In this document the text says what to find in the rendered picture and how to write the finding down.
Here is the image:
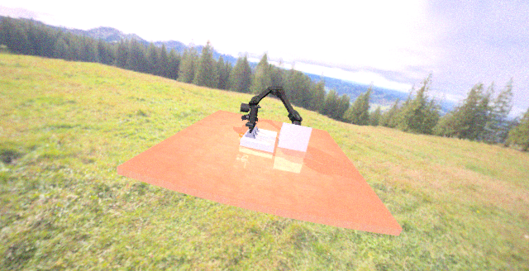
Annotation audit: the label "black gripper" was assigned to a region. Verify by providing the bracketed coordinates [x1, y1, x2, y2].
[245, 113, 259, 133]

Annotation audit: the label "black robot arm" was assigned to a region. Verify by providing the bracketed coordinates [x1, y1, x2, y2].
[240, 86, 303, 126]

